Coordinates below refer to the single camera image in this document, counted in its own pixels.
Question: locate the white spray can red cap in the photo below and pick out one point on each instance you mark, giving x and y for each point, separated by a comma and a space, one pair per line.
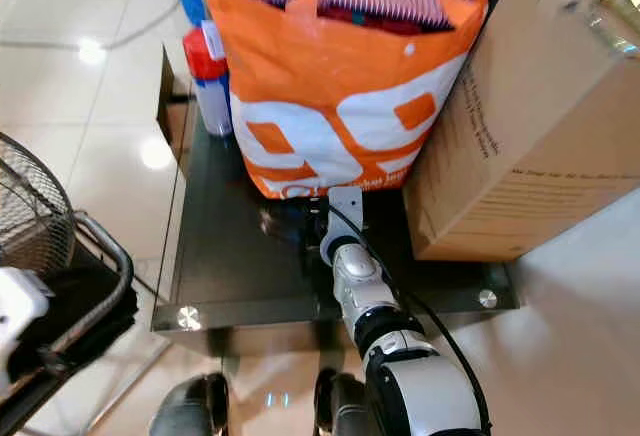
212, 106

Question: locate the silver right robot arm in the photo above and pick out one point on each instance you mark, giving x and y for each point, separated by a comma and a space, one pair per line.
360, 286

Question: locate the grey robot foot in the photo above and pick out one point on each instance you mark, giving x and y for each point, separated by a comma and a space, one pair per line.
340, 411
190, 408

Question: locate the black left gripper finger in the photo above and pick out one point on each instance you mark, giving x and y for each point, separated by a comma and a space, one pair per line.
78, 355

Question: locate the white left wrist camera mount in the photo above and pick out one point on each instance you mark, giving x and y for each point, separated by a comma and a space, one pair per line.
20, 311

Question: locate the grey left robot foot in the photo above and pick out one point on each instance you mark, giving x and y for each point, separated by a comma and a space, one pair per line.
190, 408

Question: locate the grey right robot foot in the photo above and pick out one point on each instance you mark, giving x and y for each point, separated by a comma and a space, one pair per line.
340, 411

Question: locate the large printed cardboard box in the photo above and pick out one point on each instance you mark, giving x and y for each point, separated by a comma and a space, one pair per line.
540, 126

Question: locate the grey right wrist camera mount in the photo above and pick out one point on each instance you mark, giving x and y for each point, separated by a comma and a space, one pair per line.
345, 206

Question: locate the black glass table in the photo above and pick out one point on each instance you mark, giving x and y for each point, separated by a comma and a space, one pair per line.
240, 256

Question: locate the small open cardboard box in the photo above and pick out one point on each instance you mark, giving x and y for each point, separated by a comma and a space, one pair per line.
175, 126

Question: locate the orange white shopping bag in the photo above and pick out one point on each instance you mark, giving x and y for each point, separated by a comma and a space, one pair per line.
320, 66

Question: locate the silver table corner fitting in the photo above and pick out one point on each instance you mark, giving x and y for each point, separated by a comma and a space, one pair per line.
188, 317
488, 298

